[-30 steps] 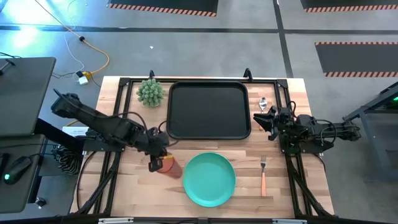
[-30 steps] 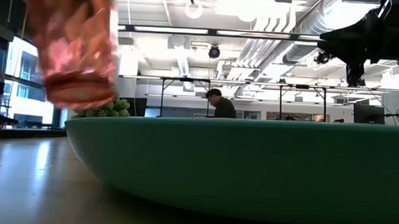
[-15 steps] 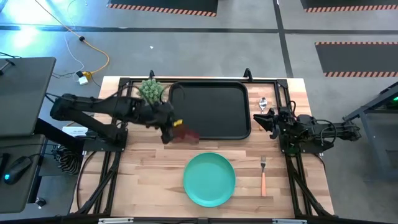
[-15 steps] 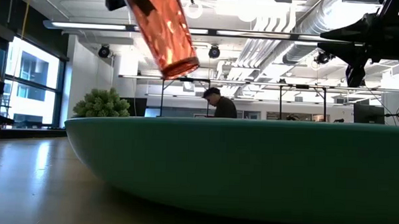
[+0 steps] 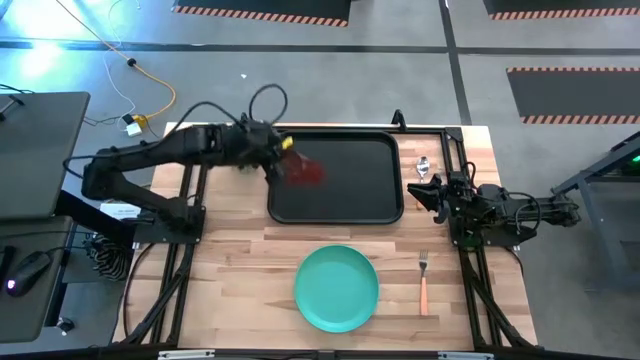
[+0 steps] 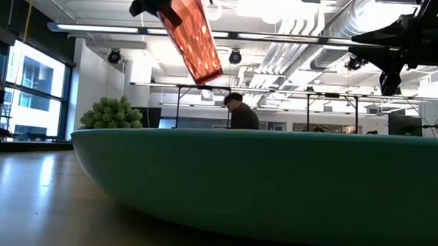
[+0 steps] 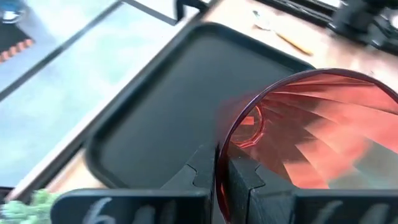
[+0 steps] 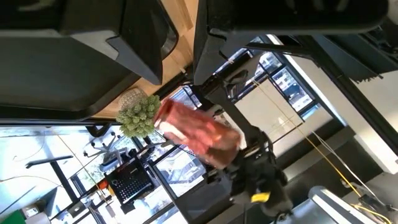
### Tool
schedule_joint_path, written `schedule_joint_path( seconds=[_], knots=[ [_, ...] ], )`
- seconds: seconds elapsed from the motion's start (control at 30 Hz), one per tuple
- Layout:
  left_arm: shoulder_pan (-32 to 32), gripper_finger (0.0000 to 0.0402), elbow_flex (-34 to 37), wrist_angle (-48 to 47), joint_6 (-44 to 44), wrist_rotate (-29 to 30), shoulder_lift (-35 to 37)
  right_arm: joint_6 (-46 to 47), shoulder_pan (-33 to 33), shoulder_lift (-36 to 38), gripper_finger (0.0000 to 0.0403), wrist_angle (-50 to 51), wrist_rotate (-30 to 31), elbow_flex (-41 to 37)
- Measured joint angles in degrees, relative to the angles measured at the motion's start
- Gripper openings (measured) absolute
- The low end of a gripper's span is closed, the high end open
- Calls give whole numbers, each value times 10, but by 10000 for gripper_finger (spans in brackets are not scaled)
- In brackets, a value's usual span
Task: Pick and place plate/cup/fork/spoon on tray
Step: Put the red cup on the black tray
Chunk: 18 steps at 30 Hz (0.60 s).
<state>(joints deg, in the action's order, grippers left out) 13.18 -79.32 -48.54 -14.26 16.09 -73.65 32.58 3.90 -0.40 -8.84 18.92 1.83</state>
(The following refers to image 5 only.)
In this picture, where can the black caster wheel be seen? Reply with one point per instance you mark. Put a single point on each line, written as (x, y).
(65, 325)

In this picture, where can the teal round plate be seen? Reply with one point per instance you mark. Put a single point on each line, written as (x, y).
(336, 289)

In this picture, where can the silver table bracket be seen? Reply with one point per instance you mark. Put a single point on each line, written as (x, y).
(186, 354)
(465, 355)

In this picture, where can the black hazard-striped floor mat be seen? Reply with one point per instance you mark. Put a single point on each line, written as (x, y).
(260, 6)
(560, 6)
(575, 92)

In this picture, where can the dark desk top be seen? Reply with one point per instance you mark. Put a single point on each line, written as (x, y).
(30, 310)

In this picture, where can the grey desk top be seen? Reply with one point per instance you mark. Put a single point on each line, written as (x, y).
(40, 150)

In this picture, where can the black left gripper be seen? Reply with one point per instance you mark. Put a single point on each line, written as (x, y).
(252, 145)

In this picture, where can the white paper label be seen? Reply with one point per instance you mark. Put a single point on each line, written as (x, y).
(121, 210)

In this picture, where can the white power adapter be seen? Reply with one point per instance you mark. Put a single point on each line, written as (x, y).
(134, 129)

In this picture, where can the black white striped bundle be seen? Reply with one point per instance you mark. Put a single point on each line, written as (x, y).
(110, 257)

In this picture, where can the black aluminium table frame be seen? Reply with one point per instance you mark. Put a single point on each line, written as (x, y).
(452, 137)

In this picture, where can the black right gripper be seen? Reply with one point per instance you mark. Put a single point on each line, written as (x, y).
(457, 197)

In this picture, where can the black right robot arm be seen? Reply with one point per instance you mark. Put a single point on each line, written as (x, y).
(525, 210)

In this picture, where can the black computer mouse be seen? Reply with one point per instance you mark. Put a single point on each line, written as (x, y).
(27, 272)

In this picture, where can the black clip on desk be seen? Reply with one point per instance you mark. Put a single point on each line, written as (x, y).
(10, 105)

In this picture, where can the red faceted cup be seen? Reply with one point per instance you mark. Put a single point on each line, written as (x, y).
(305, 170)

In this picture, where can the black rectangular tray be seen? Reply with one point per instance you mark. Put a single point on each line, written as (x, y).
(350, 200)

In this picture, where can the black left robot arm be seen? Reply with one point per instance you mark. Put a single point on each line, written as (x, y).
(130, 155)

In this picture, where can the black table clamp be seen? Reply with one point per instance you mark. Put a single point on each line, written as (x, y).
(398, 120)

